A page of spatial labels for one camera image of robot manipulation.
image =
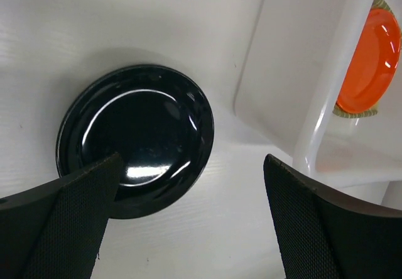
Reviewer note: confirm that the woven bamboo tray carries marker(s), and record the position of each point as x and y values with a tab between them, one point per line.
358	114

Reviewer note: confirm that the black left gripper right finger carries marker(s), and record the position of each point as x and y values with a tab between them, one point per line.
324	233

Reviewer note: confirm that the orange plastic plate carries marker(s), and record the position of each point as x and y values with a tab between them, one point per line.
370	65

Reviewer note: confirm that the clear plastic bin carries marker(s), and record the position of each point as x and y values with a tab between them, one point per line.
294	70

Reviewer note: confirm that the black round dish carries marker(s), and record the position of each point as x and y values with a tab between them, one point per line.
160	123

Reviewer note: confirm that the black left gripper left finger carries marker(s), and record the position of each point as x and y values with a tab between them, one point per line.
55	230

